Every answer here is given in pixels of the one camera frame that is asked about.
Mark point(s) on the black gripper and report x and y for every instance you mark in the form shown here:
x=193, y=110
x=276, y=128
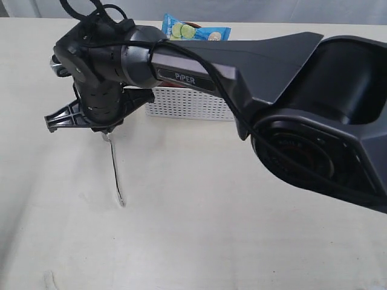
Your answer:
x=101, y=109

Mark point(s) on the silver fork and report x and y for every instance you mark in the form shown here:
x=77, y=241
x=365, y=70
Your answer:
x=108, y=138

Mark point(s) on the blue chips bag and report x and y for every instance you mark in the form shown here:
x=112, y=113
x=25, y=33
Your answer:
x=175, y=29

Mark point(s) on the brown wooden plate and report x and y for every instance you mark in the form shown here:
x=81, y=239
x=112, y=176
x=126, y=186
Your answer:
x=192, y=24

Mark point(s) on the white perforated plastic basket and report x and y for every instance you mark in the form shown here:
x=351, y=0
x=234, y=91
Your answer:
x=183, y=103

